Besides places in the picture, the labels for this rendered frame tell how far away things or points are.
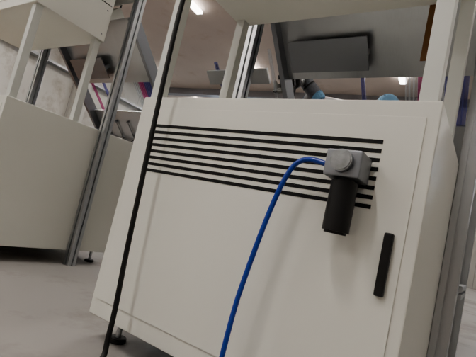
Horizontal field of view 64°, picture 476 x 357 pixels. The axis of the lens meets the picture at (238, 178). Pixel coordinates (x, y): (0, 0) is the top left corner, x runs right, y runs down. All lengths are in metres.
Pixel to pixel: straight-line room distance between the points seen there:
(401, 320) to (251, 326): 0.26
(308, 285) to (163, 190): 0.41
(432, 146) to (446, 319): 0.51
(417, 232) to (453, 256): 0.42
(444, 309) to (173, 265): 0.64
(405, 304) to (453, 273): 0.42
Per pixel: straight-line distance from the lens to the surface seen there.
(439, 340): 1.08
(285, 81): 1.62
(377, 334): 0.67
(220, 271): 0.79
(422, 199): 0.66
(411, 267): 0.66
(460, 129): 1.55
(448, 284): 1.07
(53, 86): 11.19
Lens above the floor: 0.36
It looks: 6 degrees up
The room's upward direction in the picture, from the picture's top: 13 degrees clockwise
